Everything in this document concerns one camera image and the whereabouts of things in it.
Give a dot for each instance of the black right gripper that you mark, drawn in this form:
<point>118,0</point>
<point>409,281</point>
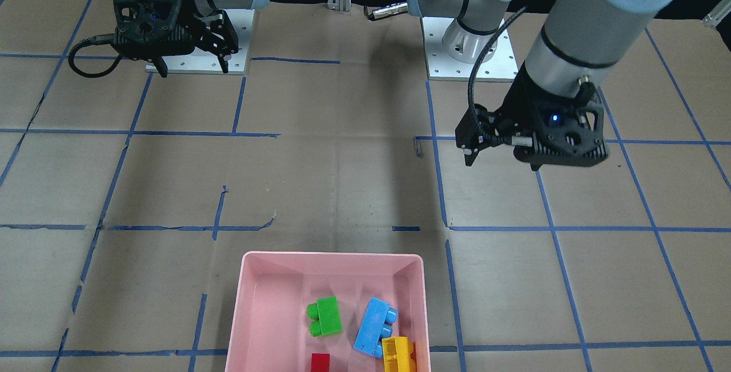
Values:
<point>212,34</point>

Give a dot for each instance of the red toy block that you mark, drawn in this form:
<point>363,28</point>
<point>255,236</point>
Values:
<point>320,362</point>

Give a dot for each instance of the blue toy block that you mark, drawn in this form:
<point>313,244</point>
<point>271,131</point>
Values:
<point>377,325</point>

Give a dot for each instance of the green toy block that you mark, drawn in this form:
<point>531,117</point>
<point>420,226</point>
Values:
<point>324,317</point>

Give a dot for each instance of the metal connector plug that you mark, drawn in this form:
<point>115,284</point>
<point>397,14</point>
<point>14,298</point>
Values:
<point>384,12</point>

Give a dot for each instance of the yellow toy block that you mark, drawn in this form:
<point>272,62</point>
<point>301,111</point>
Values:
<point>398,354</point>

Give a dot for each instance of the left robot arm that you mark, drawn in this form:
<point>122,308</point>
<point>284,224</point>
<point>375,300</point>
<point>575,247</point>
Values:
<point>579,37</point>

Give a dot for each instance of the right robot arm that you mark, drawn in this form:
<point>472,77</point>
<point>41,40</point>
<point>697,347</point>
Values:
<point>203,8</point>

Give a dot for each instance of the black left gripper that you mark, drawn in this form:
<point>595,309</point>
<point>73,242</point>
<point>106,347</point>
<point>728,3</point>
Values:
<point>512,111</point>

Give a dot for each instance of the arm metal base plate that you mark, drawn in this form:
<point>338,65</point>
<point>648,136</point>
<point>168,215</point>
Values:
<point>202,62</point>
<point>451,53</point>

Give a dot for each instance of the pink plastic box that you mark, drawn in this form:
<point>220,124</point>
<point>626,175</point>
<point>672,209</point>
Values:
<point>270,327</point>

